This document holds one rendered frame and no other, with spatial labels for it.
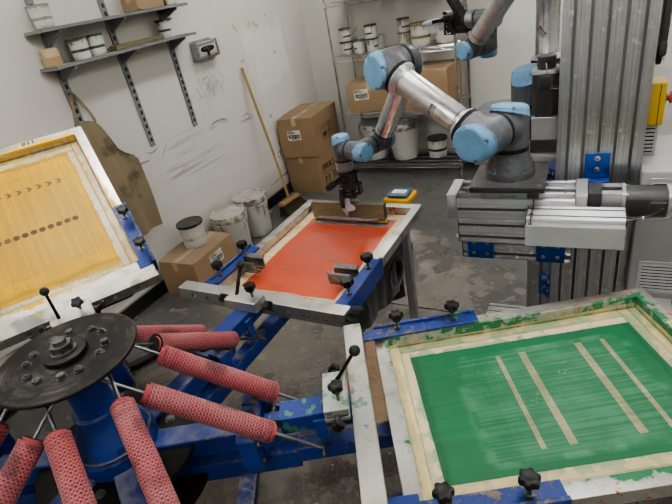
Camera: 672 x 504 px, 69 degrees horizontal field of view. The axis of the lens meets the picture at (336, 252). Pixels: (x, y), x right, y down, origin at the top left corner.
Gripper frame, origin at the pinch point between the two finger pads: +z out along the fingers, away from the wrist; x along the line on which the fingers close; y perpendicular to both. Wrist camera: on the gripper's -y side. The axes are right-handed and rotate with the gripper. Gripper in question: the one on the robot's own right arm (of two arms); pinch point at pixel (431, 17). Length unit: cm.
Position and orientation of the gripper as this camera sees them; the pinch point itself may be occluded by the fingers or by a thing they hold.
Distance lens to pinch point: 252.9
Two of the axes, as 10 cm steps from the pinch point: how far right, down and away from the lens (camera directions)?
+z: -6.3, -2.8, 7.3
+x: 7.3, -5.4, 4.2
